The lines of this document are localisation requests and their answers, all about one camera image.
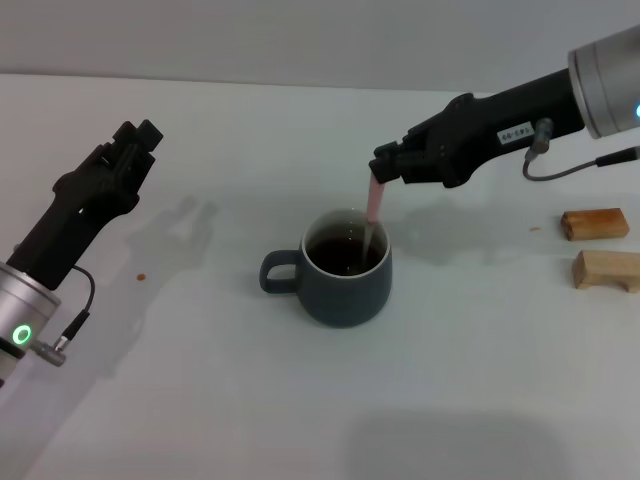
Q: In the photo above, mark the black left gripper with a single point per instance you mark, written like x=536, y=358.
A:
x=75, y=220

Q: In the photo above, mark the stained wooden block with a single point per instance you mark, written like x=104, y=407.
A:
x=595, y=225

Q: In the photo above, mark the plain light wooden block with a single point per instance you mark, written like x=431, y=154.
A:
x=600, y=267

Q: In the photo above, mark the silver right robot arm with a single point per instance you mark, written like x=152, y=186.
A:
x=605, y=80

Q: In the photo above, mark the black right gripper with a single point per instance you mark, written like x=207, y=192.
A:
x=490, y=125

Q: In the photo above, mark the dark grey ceramic coffee cup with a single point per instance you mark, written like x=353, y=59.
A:
x=345, y=300

